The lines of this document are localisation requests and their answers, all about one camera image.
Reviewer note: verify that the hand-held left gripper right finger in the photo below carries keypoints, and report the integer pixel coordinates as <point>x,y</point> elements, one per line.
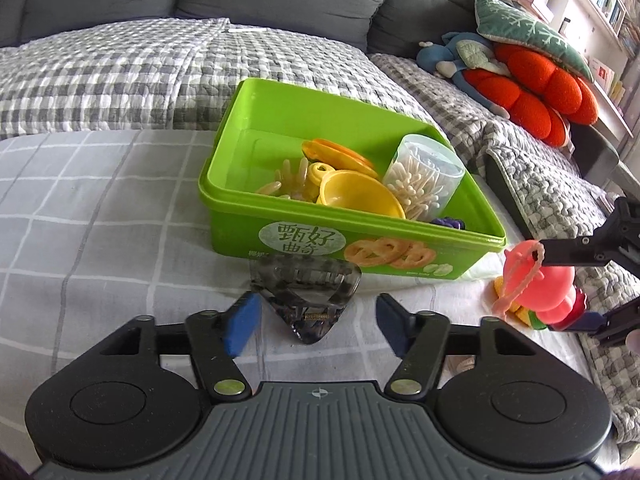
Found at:
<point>395,325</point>

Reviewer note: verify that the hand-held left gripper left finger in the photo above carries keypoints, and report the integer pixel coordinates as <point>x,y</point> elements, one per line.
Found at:
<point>242,325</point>

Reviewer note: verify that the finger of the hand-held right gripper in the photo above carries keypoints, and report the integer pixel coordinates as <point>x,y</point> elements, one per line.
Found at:
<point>610,324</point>
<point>575,251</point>

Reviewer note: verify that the pink mouse toy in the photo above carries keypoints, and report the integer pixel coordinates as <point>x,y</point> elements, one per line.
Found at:
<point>545,285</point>

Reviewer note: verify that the grey marbled hair claw clip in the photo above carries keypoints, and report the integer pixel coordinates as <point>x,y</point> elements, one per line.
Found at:
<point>310,285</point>

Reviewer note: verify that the green plastic biscuit box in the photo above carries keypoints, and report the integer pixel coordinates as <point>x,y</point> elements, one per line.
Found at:
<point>240,240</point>

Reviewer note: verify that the purple toy grapes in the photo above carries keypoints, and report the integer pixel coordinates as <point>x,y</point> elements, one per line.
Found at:
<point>447,222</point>

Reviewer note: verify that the yellow toy pot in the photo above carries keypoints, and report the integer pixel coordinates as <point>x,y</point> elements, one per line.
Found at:
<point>360,195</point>

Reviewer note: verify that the clear cotton swab jar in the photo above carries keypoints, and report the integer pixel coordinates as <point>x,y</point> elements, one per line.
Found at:
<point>425,180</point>

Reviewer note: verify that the tan rubber hand toy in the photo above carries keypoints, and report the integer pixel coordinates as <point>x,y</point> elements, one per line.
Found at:
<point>290,180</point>

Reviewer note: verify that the orange plastic toy lid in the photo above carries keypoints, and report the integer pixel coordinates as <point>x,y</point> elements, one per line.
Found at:
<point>345,157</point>

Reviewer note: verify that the green round toy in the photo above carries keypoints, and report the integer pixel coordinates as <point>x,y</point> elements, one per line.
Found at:
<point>532,321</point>

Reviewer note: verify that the grey checked quilted cover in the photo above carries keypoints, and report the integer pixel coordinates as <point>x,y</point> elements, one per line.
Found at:
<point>150,70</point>
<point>540,175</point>

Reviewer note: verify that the orange flower cushion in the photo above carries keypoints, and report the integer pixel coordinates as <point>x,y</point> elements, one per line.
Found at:
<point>545,80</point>

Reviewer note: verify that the pale grid-pattern sheet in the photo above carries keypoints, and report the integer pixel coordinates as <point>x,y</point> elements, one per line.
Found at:
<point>100,210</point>

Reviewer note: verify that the green leaf-print cushion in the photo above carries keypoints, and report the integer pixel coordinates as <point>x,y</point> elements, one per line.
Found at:
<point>525,30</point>

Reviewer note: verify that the blue plush toy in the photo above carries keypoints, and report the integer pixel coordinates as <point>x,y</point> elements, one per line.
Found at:
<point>440,60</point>

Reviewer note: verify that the white paper strip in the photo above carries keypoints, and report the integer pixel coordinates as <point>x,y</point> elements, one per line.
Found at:
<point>241,32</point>

